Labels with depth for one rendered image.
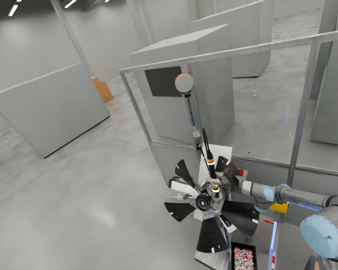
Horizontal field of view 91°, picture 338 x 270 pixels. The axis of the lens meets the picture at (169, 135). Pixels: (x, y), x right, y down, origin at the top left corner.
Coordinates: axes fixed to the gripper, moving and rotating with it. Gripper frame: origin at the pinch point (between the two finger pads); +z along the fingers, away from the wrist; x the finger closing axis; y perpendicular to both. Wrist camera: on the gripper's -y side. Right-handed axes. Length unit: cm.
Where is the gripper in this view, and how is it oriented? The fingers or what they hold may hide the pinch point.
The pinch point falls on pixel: (208, 175)
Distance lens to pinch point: 111.9
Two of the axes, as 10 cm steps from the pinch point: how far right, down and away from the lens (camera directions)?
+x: 5.0, -5.9, 6.3
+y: 2.6, 8.0, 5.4
